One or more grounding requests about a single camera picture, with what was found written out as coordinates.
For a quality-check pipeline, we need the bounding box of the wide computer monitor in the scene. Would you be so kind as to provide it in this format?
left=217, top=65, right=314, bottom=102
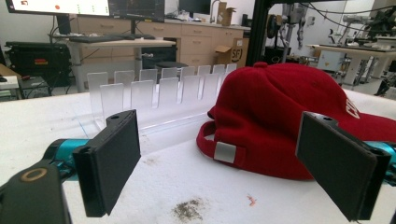
left=5, top=0, right=110, bottom=17

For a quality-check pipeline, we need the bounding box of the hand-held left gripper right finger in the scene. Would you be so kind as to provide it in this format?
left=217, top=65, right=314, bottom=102
left=294, top=111, right=392, bottom=222

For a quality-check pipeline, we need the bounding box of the black equipment case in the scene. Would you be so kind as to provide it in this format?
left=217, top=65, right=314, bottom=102
left=5, top=41, right=73, bottom=89

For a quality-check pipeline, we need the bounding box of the light wooden standing desk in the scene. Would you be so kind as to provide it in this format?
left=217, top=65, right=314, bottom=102
left=50, top=33, right=177, bottom=93

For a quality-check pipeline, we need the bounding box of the small black monitor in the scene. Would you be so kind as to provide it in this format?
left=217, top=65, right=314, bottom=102
left=178, top=0, right=212, bottom=15

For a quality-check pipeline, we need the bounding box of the wooden cabinet row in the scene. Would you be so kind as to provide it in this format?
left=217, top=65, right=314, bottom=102
left=70, top=15, right=252, bottom=68

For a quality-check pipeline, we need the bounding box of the white workbench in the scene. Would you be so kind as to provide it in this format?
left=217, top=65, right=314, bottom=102
left=307, top=43, right=396, bottom=86

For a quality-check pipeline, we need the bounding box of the dark computer monitor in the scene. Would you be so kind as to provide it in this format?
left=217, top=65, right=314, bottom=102
left=108, top=0, right=166, bottom=23

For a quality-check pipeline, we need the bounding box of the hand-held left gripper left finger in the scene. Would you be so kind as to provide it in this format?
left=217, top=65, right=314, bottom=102
left=72, top=109, right=142, bottom=218

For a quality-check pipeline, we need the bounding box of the tall cardboard box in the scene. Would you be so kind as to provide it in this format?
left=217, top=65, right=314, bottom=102
left=216, top=1, right=237, bottom=27

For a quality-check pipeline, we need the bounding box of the black metal frame post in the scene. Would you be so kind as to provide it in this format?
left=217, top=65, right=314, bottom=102
left=246, top=0, right=274, bottom=67

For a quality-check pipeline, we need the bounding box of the red baseball cap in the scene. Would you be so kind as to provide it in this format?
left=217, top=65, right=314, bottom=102
left=195, top=61, right=396, bottom=181

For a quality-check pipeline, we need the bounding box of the clear acrylic divider rack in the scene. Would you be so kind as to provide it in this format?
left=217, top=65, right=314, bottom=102
left=86, top=63, right=239, bottom=154

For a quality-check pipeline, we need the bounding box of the open cardboard box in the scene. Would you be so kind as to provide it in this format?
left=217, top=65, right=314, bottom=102
left=214, top=37, right=250, bottom=68

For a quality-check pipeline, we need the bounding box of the black keyboard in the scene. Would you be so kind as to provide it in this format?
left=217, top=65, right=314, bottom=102
left=68, top=35, right=125, bottom=44

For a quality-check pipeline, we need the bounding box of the black round stool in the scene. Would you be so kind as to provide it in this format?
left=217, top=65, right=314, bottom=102
left=155, top=61, right=190, bottom=71

